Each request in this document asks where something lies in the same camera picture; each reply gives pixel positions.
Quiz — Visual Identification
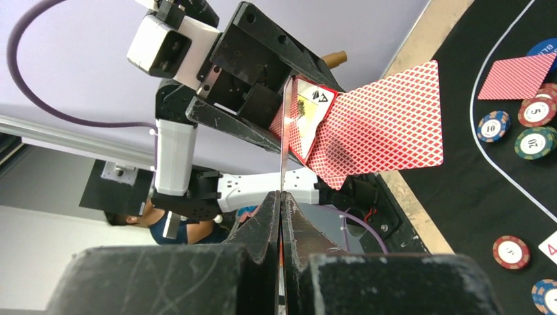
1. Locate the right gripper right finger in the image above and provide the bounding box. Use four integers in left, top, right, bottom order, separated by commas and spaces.
280, 192, 503, 314

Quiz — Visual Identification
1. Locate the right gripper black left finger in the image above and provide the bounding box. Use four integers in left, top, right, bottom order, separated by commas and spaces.
47, 192, 281, 314

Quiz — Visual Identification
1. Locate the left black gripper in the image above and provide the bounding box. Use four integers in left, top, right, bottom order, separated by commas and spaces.
154, 1, 340, 153

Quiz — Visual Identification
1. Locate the card edge-on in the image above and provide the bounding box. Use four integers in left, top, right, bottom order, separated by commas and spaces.
280, 76, 295, 192

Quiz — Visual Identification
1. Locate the red backed card top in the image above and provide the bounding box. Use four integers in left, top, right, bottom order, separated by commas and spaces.
307, 60, 444, 190

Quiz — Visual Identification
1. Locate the red poker chip stack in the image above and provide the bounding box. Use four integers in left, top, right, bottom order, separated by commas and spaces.
492, 235, 531, 270

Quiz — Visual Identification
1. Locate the green poker chip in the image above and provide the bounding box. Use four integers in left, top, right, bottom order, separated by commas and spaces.
514, 126, 556, 160

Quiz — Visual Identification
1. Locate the red backed playing card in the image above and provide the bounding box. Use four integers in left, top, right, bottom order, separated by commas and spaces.
478, 52, 556, 100

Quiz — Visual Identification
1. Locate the blue round dealer button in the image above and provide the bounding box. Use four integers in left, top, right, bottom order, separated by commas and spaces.
526, 37, 557, 56

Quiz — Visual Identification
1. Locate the blue poker chip stack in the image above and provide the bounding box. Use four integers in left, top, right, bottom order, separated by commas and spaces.
531, 279, 556, 315

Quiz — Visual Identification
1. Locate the face-up playing cards pile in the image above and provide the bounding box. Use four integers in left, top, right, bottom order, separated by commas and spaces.
538, 231, 557, 264

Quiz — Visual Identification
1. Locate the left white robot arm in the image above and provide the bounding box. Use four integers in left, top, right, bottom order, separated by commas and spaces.
135, 1, 338, 220

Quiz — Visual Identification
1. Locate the gold microphone on stand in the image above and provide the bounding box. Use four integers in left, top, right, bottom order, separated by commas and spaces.
321, 51, 347, 69

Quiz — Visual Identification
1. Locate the person in blue shirt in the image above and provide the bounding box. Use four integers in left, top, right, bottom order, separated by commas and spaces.
104, 199, 229, 245

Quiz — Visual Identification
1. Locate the black poker table mat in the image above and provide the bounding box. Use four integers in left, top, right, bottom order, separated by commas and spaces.
401, 1, 556, 314

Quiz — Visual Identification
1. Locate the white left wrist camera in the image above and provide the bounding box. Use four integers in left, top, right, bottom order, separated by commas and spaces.
127, 15, 220, 90

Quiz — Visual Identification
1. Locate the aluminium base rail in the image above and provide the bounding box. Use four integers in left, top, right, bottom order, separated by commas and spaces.
1, 115, 156, 170

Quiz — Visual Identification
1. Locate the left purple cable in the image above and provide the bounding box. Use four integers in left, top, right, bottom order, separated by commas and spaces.
6, 0, 158, 129

